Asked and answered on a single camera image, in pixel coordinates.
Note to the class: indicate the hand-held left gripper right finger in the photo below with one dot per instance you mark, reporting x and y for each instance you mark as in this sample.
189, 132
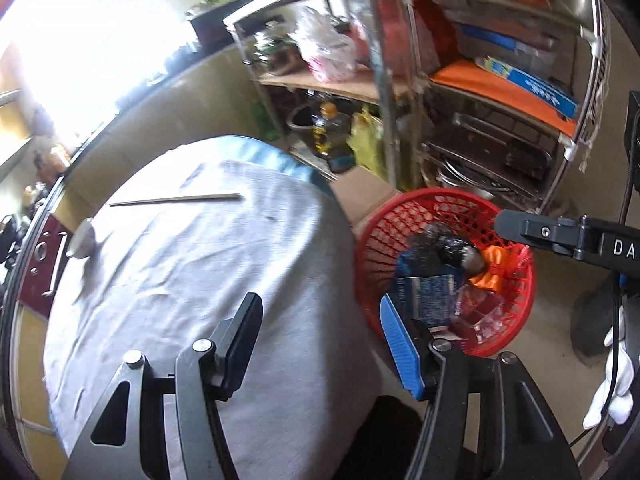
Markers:
400, 350

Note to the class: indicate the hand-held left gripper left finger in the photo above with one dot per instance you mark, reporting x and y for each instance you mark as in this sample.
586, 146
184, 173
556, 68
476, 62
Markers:
240, 340

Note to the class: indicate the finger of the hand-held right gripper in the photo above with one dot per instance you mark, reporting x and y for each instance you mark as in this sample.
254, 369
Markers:
540, 230

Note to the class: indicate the blue white carton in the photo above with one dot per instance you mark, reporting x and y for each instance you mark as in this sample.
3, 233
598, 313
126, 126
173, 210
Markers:
430, 295

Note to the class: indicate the dark foil wrapper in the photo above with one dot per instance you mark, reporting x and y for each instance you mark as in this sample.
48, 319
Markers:
440, 250

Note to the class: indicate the red plastic basket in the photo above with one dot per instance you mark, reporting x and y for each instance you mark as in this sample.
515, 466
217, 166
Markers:
385, 220

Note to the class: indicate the person's right hand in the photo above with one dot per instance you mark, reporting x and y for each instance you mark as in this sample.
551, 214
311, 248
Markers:
600, 400

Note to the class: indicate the grey tablecloth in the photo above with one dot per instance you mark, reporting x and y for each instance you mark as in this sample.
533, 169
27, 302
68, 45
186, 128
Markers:
200, 270

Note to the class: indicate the steel rectangular tray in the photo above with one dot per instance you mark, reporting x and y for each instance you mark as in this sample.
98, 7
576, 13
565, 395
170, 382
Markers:
480, 130

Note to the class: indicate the flat blue box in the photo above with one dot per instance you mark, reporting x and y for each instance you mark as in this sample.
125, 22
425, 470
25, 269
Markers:
540, 90

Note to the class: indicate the long thin stick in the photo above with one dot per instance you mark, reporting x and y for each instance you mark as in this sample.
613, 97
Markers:
175, 200

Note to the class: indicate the orange shelf mat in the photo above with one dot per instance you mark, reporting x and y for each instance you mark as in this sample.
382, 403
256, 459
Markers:
480, 85

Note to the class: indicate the cardboard box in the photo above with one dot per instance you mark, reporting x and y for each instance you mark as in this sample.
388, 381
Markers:
365, 190

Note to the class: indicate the white bowl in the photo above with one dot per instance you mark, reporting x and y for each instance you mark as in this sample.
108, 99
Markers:
82, 237

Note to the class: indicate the folded dark jeans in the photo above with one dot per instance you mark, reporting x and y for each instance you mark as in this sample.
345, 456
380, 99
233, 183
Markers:
280, 155

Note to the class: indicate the yellow plastic bag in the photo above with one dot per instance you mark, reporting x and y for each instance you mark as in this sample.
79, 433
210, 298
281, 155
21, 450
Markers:
367, 145

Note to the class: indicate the metal storage rack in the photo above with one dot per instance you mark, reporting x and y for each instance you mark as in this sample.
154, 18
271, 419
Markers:
387, 110

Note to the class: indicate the dark red oven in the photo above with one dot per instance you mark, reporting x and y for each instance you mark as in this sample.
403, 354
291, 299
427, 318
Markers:
42, 265

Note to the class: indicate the cooking oil bottle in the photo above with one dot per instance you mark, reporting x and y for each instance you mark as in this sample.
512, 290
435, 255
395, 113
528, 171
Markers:
330, 130

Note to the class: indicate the yellow base cabinets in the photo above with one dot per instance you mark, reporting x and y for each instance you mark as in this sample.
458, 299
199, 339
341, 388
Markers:
210, 90

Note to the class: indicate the pink plastic bag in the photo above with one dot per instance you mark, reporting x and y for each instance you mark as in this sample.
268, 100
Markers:
325, 55

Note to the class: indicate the black microwave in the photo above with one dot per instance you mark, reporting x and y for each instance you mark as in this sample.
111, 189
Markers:
215, 25

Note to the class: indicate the bright window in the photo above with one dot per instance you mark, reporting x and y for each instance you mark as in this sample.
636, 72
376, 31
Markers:
90, 35

